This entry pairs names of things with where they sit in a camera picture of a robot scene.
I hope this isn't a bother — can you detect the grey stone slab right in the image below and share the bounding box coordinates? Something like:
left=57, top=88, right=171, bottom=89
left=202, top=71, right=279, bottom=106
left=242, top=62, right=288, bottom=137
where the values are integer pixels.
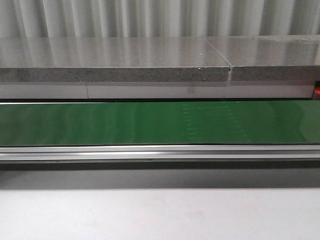
left=206, top=35, right=320, bottom=85

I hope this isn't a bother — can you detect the grey stone slab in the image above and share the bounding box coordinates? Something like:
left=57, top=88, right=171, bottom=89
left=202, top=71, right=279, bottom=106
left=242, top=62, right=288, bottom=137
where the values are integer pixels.
left=206, top=35, right=320, bottom=85
left=0, top=37, right=229, bottom=83

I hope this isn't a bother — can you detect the green conveyor belt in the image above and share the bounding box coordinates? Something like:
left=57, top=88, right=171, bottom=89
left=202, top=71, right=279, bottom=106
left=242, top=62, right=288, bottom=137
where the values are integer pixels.
left=0, top=100, right=320, bottom=147

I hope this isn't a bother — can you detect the grey stone slab left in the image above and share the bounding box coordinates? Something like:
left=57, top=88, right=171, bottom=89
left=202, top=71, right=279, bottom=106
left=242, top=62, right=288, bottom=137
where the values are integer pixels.
left=0, top=37, right=229, bottom=83

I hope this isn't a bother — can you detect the white panel under slab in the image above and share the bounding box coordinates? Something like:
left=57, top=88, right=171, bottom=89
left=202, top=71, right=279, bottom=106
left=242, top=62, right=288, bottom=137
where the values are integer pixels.
left=0, top=81, right=315, bottom=100

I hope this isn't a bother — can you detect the red object at right edge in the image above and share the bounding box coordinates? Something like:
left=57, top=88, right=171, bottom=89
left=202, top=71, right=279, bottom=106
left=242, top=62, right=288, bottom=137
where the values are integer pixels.
left=312, top=86, right=320, bottom=100

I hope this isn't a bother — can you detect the grey pleated curtain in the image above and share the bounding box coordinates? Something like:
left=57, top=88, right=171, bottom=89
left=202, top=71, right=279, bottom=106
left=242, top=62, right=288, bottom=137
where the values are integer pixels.
left=0, top=0, right=320, bottom=38

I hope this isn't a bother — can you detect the aluminium conveyor side rail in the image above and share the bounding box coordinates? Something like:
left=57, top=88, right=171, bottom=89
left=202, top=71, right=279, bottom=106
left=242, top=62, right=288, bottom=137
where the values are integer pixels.
left=0, top=144, right=320, bottom=164

